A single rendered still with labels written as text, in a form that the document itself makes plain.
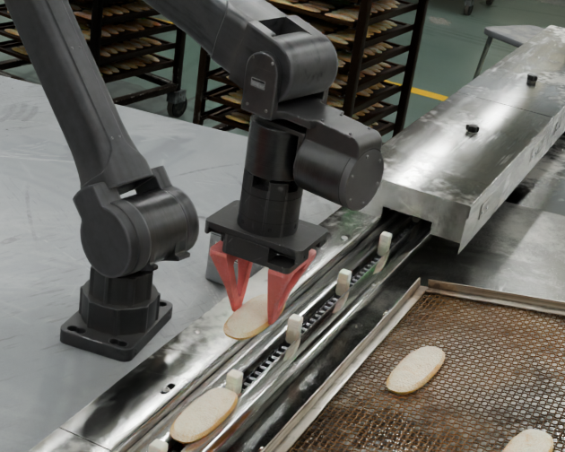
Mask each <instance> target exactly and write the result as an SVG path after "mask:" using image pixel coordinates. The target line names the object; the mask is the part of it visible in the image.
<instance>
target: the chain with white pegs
mask: <svg viewBox="0 0 565 452"><path fill-rule="evenodd" d="M420 219H421V218H418V217H414V216H413V219H412V220H411V221H410V222H409V223H408V224H406V225H405V226H404V227H403V228H402V230H400V231H399V232H398V233H397V234H396V235H395V237H393V238H392V233H389V232H386V231H383V232H382V233H381V234H380V239H379V243H378V252H377V254H376V255H374V256H373V257H372V258H371V259H370V260H369V262H367V263H366V264H365V265H364V266H363V267H362V268H361V269H359V270H358V271H357V272H356V273H355V274H354V275H353V276H352V271H349V270H346V269H342V270H341V271H340V272H339V274H338V279H337V285H336V289H335V293H334V294H333V295H332V296H331V297H330V298H329V299H328V300H326V301H325V302H324V303H323V304H322V305H321V307H319V308H318V309H317V310H316V311H315V312H314V313H313V314H312V316H309V317H308V318H307V319H306V320H305V321H304V322H303V323H302V321H303V317H301V316H299V315H296V314H292V315H291V316H290V317H289V320H288V325H287V331H286V336H285V340H284V341H283V343H281V344H280V345H279V346H277V347H276V348H275V349H274V350H273V352H271V353H270V354H269V355H268V356H267V357H266V358H265V359H264V360H263V361H262V362H260V363H259V364H258V365H257V366H256V367H255V368H254V369H253V370H252V371H251V373H249V374H248V375H247V376H246V377H244V378H243V373H242V372H240V371H237V370H235V369H232V370H231V371H230V372H229V373H228V374H227V378H226V384H225V388H227V389H229V390H231V391H233V392H235V393H236V394H237V396H238V395H239V394H240V393H241V392H242V391H243V390H244V389H245V388H247V387H248V386H249V385H250V384H251V383H252V382H253V381H254V380H255V379H256V378H257V377H258V376H259V375H260V374H261V373H262V372H263V371H264V370H265V369H266V368H267V367H268V366H269V365H270V364H271V363H273V362H274V361H275V360H276V359H277V358H278V357H279V356H280V355H281V354H282V353H283V352H284V351H285V350H286V349H287V348H288V347H289V346H290V345H291V344H292V343H293V342H294V341H295V340H296V339H298V338H299V337H300V336H301V335H302V334H303V333H304V332H305V331H306V330H307V329H308V328H309V327H310V326H311V325H312V324H313V323H314V322H315V321H316V320H317V319H318V318H319V317H320V316H321V315H323V314H324V313H325V312H326V311H327V310H328V309H329V308H330V307H331V306H332V305H333V304H334V303H335V302H336V301H337V300H338V299H339V298H340V297H341V296H342V295H343V294H344V293H345V292H346V291H347V290H349V289H350V288H351V287H352V286H353V285H354V284H355V283H356V282H357V281H358V280H359V279H360V278H361V277H362V276H363V275H364V274H365V273H366V272H367V271H368V270H369V269H370V268H371V267H372V266H373V265H374V264H376V263H377V261H378V260H379V259H380V258H381V257H382V256H384V255H385V254H386V252H387V251H388V250H389V249H390V248H391V247H393V246H394V245H395V243H396V242H397V241H398V240H400V239H401V238H402V237H403V236H404V235H405V234H406V233H407V232H408V231H409V230H410V229H411V228H412V227H413V226H414V225H415V224H416V223H417V222H418V221H419V220H420ZM186 445H187V444H182V443H179V442H176V443H175V444H174V447H173V446H172V447H171V448H170V449H169V450H168V443H167V442H164V441H162V440H160V439H156V440H154V441H153V442H152V443H151V444H150V445H149V451H148V452H178V451H179V452H180V451H181V450H182V449H183V448H184V447H185V446H186Z"/></svg>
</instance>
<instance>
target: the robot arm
mask: <svg viewBox="0 0 565 452"><path fill-rule="evenodd" d="M143 1H145V2H146V3H147V4H148V5H149V6H151V7H152V8H153V9H155V10H156V11H157V12H159V13H160V14H161V15H163V16H164V17H165V18H167V19H168V20H169V21H171V22H172V23H174V24H175V25H176V26H178V27H179V28H180V29H181V30H183V31H184V32H185V33H186V34H187V35H189V36H190V37H191V38H192V39H193V40H195V41H196V42H197V43H198V44H199V45H200V46H201V47H202V48H203V49H204V50H205V51H206V52H207V53H208V54H209V55H210V58H211V59H212V60H213V61H214V62H215V63H216V64H217V65H219V66H220V67H222V68H223V69H224V70H226V71H227V72H228V73H230V75H229V79H230V80H231V81H233V82H234V83H236V84H237V85H238V86H239V87H240V88H241V89H242V90H243V94H242V102H241V108H242V109H244V110H246V111H248V112H251V113H253V114H252V115H251V117H250V124H249V131H248V144H247V151H246V159H245V166H244V173H243V180H242V188H241V195H240V200H235V201H233V202H231V203H230V204H227V205H226V206H224V207H223V208H222V209H220V210H219V211H217V212H216V213H214V214H212V215H210V216H209V217H207V218H206V220H205V228H204V232H205V233H206V234H208V233H209V232H211V231H212V232H215V233H218V234H221V240H220V241H219V242H217V243H216V244H214V245H213V246H211V247H210V256H211V258H212V260H213V263H214V265H215V267H216V269H217V271H218V273H219V275H220V277H221V278H222V281H223V283H224V286H225V288H226V291H227V294H228V297H229V301H230V306H231V309H232V311H234V312H235V311H236V310H237V309H239V308H240V307H241V306H242V302H243V300H244V297H245V293H246V290H247V287H248V279H249V276H250V272H251V268H252V265H253V263H255V264H258V265H262V266H265V267H268V273H267V316H268V324H269V325H272V324H273V323H274V322H275V321H276V320H277V319H278V317H279V316H280V314H281V312H282V310H283V306H284V304H285V302H286V300H287V299H288V297H289V295H290V293H291V290H292V289H293V287H294V286H295V284H296V283H297V282H298V280H299V279H300V278H301V276H302V275H303V274H304V272H305V271H306V270H307V268H308V267H309V265H310V264H311V262H312V261H313V259H314V258H315V256H316V250H314V249H312V248H313V247H317V248H321V247H322V246H323V245H324V244H326V238H327V233H328V229H327V228H324V227H321V226H318V225H316V224H313V223H310V222H305V221H303V220H300V219H299V217H300V206H301V199H302V194H303V189H304V190H306V191H309V192H310V193H312V194H315V195H317V196H320V197H323V198H325V199H326V200H329V201H331V202H333V203H335V204H339V205H340V206H343V207H345V208H347V209H350V210H352V211H359V210H361V209H362V208H364V207H365V206H366V205H367V204H368V203H369V202H370V201H371V200H372V198H373V197H374V195H375V194H376V193H377V191H378V188H379V186H380V183H381V180H382V177H383V173H384V159H383V155H382V153H381V147H382V137H381V135H380V133H379V132H378V131H377V130H375V129H373V128H371V127H370V126H365V125H363V124H362V123H360V122H358V121H356V120H354V119H352V118H350V117H347V116H346V115H344V114H343V113H344V111H342V110H340V109H336V108H333V107H331V106H328V105H326V102H327V95H328V90H329V87H332V84H333V82H334V80H335V77H336V75H337V71H338V58H337V54H336V51H335V47H334V45H333V43H332V42H331V40H330V39H329V38H328V37H327V36H326V35H325V34H323V33H322V32H320V31H319V30H317V29H316V28H314V27H313V26H311V25H310V24H308V23H307V22H305V21H304V20H302V19H301V18H300V17H299V16H298V15H296V14H295V15H289V16H288V15H286V14H285V13H283V12H282V11H280V10H279V9H277V8H276V7H275V6H273V5H272V4H270V3H268V2H266V1H265V0H143ZM4 3H5V5H6V7H7V10H8V12H9V14H10V15H11V18H12V20H13V23H14V25H15V28H16V30H17V31H18V33H19V36H20V38H21V40H22V44H23V46H24V47H25V49H26V52H27V54H28V56H29V58H30V61H31V63H32V65H33V68H34V70H35V72H36V74H37V76H38V78H39V81H40V83H41V86H42V88H43V90H44V92H45V94H46V96H47V98H48V102H49V104H50V106H51V108H52V110H53V112H54V114H55V116H56V120H57V122H58V124H59V126H60V128H61V130H62V132H63V135H64V137H65V139H66V141H67V144H68V146H69V148H70V151H71V153H72V155H73V158H74V163H75V166H76V168H77V172H78V175H79V179H80V183H81V184H80V190H79V191H78V192H77V193H76V194H75V195H74V198H73V201H74V205H75V207H76V209H77V212H78V213H79V215H80V217H81V220H82V222H81V228H80V237H81V242H82V246H83V252H84V254H85V255H86V257H87V259H88V261H89V262H90V264H91V270H90V279H89V280H88V281H87V282H86V283H85V284H84V285H83V286H81V288H80V301H79V310H78V311H77V312H76V313H74V314H73V315H72V316H71V317H70V318H69V319H68V320H66V321H65V322H64V324H63V325H61V327H60V342H61V343H64V344H67V345H70V346H73V347H76V348H79V349H82V350H85V351H88V352H93V353H96V354H98V355H101V356H105V357H108V358H110V359H113V360H116V361H123V362H127V361H131V360H132V359H133V358H134V357H135V356H136V355H137V354H138V353H139V352H140V351H141V350H142V349H143V348H144V346H145V345H146V344H148V343H149V342H150V341H151V340H152V339H153V337H154V336H155V335H156V334H157V333H158V332H159V331H160V330H161V329H162V328H163V327H164V326H165V325H166V324H167V323H168V322H169V321H170V319H171V317H172V308H173V304H172V303H171V302H169V301H167V300H162V299H161V294H160V293H159V292H158V290H157V288H156V287H155V285H154V284H153V283H152V278H153V271H155V270H157V269H158V265H156V264H155V263H158V262H160V261H180V260H183V259H185V258H188V257H190V253H189V252H187V251H188V250H189V249H191V248H192V247H193V246H194V245H195V243H196V241H197V238H198V235H199V219H198V215H197V211H196V208H195V206H194V204H193V202H192V201H191V199H190V198H189V196H188V195H187V194H186V193H185V192H184V191H183V190H181V189H180V188H178V187H175V186H172V184H171V182H170V178H169V176H168V174H167V172H166V170H165V168H164V166H163V165H162V166H157V167H154V168H150V166H149V164H148V162H147V160H146V159H145V158H144V157H143V155H142V154H141V153H140V152H139V151H138V149H137V148H136V146H135V144H134V142H133V140H132V139H131V137H130V135H129V133H128V132H127V131H126V128H125V126H124V124H123V122H122V119H121V117H120V115H119V114H118V112H117V108H116V106H115V104H114V101H113V99H112V98H111V96H110V94H109V90H108V88H107V86H106V84H105V82H104V80H103V78H102V76H101V73H100V70H99V68H98V66H97V64H96V62H95V60H94V58H93V55H92V53H91V51H90V48H89V46H88V44H87V42H86V40H85V37H84V36H83V33H82V30H81V28H80V26H79V24H78V22H77V20H76V18H75V16H74V12H73V10H72V8H71V6H70V4H69V2H68V0H4ZM131 190H135V192H136V195H132V196H128V197H124V198H121V196H120V195H123V194H124V193H127V192H129V191H131ZM277 254H279V256H277ZM237 259H238V282H236V277H235V272H234V266H233V265H234V262H235V261H236V260H237Z"/></svg>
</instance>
